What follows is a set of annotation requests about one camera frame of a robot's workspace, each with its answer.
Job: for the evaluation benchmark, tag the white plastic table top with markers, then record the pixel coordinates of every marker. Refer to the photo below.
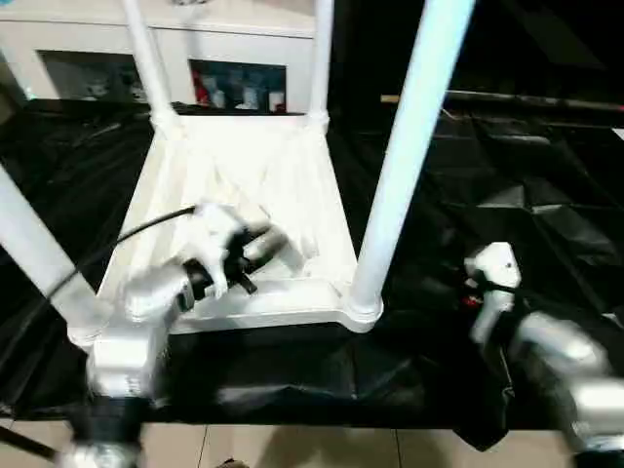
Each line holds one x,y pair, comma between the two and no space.
268,161

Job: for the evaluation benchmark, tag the white plastic table leg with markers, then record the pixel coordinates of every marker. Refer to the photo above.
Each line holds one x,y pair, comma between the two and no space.
34,234
148,63
321,58
414,146

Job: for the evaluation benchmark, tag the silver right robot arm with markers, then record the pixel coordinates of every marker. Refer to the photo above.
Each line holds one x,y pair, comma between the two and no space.
570,351

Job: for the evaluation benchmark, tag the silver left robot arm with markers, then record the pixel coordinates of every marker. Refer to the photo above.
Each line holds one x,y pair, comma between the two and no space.
141,302

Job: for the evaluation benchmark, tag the black glossy mat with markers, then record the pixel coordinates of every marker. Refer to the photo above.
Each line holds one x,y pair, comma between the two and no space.
512,219

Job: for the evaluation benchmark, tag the white cup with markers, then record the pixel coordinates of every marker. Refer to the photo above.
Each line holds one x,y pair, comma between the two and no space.
279,105

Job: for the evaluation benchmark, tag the tall white jar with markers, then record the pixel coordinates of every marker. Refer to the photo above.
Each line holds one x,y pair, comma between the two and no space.
251,97

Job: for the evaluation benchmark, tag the small white jar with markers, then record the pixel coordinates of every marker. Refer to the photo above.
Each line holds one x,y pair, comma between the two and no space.
219,97

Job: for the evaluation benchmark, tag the red packet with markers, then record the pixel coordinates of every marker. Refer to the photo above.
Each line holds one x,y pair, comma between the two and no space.
200,88

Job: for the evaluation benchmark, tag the small beige label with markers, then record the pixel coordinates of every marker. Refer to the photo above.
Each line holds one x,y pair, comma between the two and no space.
388,98

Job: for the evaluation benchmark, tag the dark metal pole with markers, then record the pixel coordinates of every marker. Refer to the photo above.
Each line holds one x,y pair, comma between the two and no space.
536,100

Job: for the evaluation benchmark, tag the white flat board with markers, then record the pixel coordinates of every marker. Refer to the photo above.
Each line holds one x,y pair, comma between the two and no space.
618,134

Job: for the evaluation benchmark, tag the grey crumpled object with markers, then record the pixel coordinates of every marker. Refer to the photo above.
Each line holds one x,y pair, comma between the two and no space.
189,1

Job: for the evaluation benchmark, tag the black backdrop cloth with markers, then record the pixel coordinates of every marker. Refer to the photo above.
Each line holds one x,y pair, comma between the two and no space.
536,44

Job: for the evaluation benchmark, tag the white glass-door cabinet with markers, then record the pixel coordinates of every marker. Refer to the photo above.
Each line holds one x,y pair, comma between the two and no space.
73,34

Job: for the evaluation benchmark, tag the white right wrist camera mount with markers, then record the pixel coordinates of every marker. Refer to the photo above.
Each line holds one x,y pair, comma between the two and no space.
495,273

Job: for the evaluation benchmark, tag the black frame leg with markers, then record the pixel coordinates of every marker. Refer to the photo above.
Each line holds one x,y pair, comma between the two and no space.
27,442

